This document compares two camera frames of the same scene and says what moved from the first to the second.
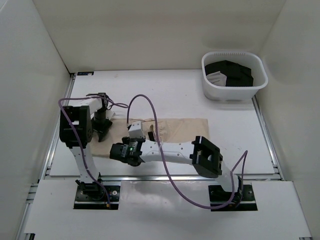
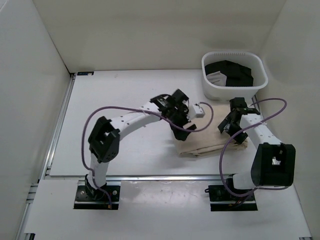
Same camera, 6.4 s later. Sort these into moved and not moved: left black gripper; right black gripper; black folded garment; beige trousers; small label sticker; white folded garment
Moved: beige trousers; left black gripper; right black gripper
Not moved: black folded garment; small label sticker; white folded garment
